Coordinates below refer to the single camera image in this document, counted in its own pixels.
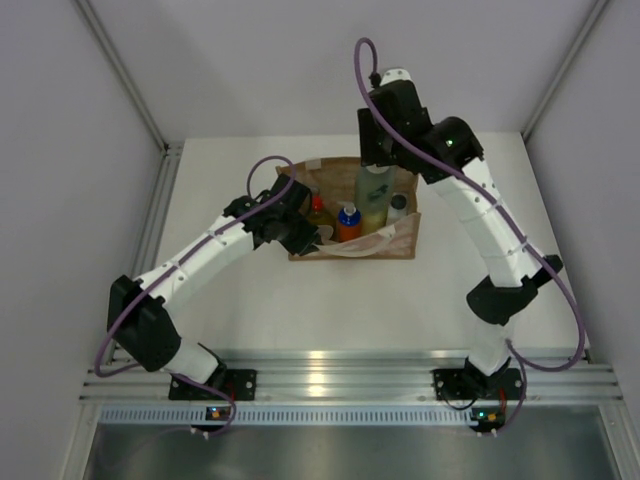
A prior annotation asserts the yellow bottle red cap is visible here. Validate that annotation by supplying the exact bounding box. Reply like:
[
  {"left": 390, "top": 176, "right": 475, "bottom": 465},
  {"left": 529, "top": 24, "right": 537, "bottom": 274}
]
[{"left": 306, "top": 195, "right": 335, "bottom": 228}]

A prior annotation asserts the orange bottle blue cap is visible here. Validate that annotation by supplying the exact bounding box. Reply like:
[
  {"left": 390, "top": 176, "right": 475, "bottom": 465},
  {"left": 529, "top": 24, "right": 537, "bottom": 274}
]
[{"left": 337, "top": 202, "right": 362, "bottom": 243}]

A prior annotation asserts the burlap canvas tote bag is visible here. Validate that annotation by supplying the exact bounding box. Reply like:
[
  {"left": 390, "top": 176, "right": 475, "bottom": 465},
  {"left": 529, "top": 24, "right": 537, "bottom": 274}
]
[{"left": 276, "top": 156, "right": 421, "bottom": 261}]

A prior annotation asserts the pale green lotion bottle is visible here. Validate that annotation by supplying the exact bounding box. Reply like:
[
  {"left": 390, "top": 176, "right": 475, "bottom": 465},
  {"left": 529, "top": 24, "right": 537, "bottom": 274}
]
[{"left": 355, "top": 165, "right": 396, "bottom": 236}]

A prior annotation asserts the white tube black cap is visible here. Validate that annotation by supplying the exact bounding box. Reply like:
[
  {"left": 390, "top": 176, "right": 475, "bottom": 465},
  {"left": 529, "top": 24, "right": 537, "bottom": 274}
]
[{"left": 387, "top": 193, "right": 409, "bottom": 224}]

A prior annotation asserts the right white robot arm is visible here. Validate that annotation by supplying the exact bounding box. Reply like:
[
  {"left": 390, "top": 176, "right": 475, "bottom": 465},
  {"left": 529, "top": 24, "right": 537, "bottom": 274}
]
[{"left": 357, "top": 69, "right": 551, "bottom": 397}]

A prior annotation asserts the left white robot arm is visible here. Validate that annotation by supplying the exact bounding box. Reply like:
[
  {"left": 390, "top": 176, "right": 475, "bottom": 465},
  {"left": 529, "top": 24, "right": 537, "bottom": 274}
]
[{"left": 107, "top": 174, "right": 320, "bottom": 400}]

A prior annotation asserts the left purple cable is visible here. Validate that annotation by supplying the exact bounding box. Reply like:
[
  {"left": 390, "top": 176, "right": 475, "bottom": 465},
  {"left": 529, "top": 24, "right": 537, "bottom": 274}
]
[{"left": 93, "top": 155, "right": 298, "bottom": 437}]

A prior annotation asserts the left aluminium frame post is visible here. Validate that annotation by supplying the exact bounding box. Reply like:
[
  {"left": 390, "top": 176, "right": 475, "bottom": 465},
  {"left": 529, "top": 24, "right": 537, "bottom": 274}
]
[{"left": 73, "top": 1, "right": 184, "bottom": 276}]

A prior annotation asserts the aluminium frame post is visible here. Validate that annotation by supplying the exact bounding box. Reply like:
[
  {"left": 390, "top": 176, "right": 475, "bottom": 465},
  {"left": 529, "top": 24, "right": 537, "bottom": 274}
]
[
  {"left": 520, "top": 0, "right": 611, "bottom": 143},
  {"left": 73, "top": 1, "right": 184, "bottom": 276}
]

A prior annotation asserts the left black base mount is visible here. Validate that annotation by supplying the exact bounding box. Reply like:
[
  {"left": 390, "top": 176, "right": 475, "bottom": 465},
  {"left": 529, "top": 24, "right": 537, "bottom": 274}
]
[{"left": 168, "top": 369, "right": 257, "bottom": 401}]

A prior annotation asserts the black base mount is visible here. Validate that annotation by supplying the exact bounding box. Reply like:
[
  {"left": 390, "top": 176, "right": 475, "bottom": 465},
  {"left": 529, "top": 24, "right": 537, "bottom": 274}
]
[
  {"left": 168, "top": 369, "right": 257, "bottom": 401},
  {"left": 432, "top": 368, "right": 524, "bottom": 402}
]

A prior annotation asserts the right aluminium frame post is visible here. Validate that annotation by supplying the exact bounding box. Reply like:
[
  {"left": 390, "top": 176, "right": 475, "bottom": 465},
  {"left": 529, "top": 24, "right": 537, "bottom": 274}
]
[{"left": 520, "top": 0, "right": 611, "bottom": 143}]

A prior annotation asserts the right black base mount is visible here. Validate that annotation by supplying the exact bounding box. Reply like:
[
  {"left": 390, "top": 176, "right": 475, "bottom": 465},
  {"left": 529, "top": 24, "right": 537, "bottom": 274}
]
[{"left": 432, "top": 368, "right": 524, "bottom": 402}]

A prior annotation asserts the perforated grey cable duct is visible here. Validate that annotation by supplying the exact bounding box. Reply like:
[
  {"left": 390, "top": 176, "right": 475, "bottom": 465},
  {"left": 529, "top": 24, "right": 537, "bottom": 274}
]
[{"left": 99, "top": 405, "right": 478, "bottom": 426}]

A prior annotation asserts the aluminium mounting rail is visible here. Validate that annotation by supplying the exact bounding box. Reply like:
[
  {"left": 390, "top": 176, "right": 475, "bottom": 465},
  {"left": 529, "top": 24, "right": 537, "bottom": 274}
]
[{"left": 79, "top": 350, "right": 623, "bottom": 406}]

